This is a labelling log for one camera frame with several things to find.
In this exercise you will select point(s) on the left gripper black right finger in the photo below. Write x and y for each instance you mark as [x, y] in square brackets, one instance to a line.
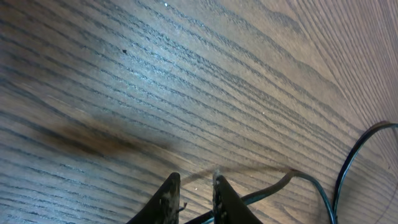
[228, 208]

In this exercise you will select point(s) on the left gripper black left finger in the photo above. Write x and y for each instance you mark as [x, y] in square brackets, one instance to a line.
[164, 206]

